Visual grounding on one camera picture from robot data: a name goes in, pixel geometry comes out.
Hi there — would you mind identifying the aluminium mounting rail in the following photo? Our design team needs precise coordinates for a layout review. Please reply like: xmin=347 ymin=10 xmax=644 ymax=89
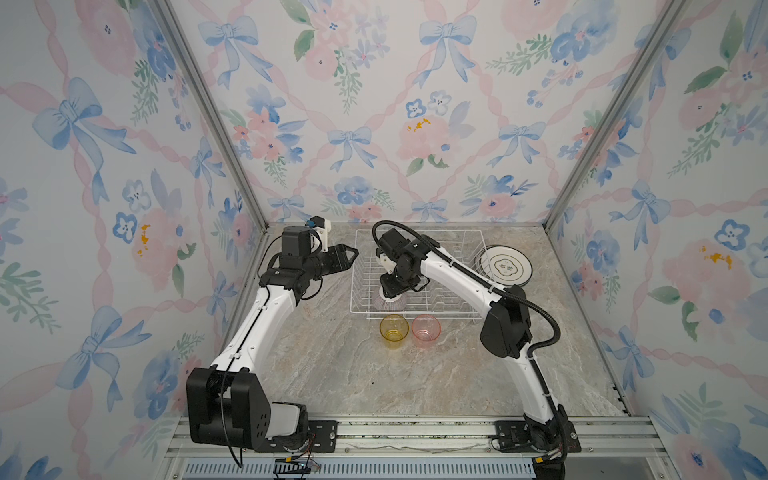
xmin=156 ymin=415 xmax=680 ymax=479

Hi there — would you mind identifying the pink ribbed glass cup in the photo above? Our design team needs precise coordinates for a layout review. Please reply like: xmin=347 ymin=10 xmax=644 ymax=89
xmin=411 ymin=314 xmax=442 ymax=348

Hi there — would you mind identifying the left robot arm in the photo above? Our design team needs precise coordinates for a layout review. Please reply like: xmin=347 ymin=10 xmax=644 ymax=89
xmin=186 ymin=244 xmax=359 ymax=451

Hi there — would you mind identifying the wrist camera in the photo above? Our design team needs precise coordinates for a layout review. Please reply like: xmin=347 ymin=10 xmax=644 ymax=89
xmin=376 ymin=228 xmax=418 ymax=263
xmin=279 ymin=216 xmax=332 ymax=270

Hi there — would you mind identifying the aluminium corner post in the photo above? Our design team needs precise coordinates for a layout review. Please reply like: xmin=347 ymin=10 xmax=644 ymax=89
xmin=146 ymin=0 xmax=269 ymax=232
xmin=542 ymin=0 xmax=691 ymax=232

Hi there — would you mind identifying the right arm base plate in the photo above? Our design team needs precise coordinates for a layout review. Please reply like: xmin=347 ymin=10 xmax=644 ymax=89
xmin=490 ymin=419 xmax=582 ymax=454

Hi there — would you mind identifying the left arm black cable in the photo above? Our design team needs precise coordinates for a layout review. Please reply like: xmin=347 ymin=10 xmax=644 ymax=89
xmin=254 ymin=233 xmax=286 ymax=301

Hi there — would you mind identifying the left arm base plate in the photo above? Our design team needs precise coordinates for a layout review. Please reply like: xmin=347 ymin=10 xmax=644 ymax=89
xmin=256 ymin=420 xmax=339 ymax=454

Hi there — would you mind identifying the yellow ribbed glass cup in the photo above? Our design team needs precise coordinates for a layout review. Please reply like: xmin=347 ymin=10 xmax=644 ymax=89
xmin=379 ymin=314 xmax=410 ymax=349

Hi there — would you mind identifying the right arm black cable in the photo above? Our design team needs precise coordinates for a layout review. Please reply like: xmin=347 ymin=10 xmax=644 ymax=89
xmin=370 ymin=219 xmax=563 ymax=421

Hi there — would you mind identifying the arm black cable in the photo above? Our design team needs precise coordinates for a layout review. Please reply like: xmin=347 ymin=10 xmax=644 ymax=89
xmin=254 ymin=233 xmax=286 ymax=301
xmin=370 ymin=219 xmax=563 ymax=421

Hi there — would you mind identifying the white front plate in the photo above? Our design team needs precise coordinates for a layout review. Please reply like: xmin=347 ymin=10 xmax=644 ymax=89
xmin=474 ymin=245 xmax=533 ymax=287

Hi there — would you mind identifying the left aluminium corner post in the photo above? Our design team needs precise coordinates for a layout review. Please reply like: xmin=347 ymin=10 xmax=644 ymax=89
xmin=146 ymin=0 xmax=269 ymax=232

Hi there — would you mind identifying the white wire dish rack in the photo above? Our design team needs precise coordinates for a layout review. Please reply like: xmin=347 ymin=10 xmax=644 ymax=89
xmin=350 ymin=229 xmax=486 ymax=322

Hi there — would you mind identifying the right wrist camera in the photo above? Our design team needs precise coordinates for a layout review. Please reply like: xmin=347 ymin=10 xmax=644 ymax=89
xmin=376 ymin=228 xmax=418 ymax=263

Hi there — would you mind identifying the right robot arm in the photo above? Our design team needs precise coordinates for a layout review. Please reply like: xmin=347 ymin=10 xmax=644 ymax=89
xmin=376 ymin=243 xmax=565 ymax=430

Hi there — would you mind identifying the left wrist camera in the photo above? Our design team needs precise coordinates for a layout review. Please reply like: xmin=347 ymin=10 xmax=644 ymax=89
xmin=279 ymin=216 xmax=332 ymax=270

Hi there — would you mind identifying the small white ceramic bowl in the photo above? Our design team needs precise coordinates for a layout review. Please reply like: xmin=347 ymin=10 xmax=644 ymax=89
xmin=371 ymin=287 xmax=407 ymax=312

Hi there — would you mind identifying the right aluminium corner post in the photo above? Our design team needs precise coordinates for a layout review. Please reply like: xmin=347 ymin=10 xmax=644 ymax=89
xmin=542 ymin=0 xmax=691 ymax=232

